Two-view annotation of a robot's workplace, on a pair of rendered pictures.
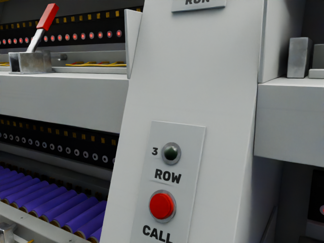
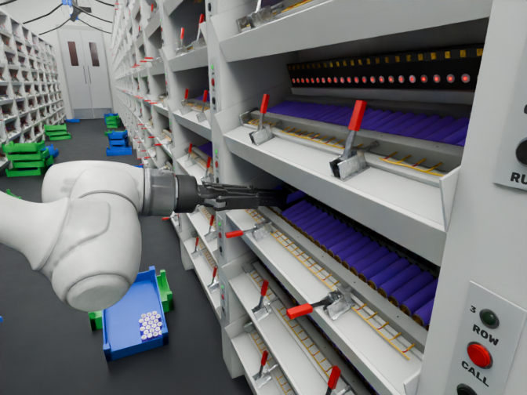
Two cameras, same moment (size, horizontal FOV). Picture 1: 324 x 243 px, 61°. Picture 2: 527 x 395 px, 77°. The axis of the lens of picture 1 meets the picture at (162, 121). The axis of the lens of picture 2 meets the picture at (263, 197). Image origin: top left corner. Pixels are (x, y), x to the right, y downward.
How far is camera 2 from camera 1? 0.18 m
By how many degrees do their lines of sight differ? 42
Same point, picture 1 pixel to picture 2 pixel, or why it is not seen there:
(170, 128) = (488, 297)
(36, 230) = (368, 298)
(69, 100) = (389, 222)
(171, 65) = (492, 237)
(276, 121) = not seen: outside the picture
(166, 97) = (485, 266)
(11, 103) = (336, 202)
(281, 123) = not seen: outside the picture
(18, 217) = (351, 280)
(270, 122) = not seen: outside the picture
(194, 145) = (513, 323)
